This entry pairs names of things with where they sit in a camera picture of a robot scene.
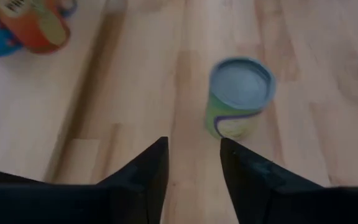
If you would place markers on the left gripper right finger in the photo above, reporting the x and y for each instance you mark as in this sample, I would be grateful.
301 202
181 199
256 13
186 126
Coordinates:
275 199

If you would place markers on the orange pineapple tin can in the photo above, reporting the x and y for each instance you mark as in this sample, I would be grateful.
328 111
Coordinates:
33 31

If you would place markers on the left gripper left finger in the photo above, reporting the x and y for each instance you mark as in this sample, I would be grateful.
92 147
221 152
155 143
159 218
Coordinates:
120 199

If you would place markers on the green chicken tin can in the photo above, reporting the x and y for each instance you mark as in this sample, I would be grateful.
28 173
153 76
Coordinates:
241 84

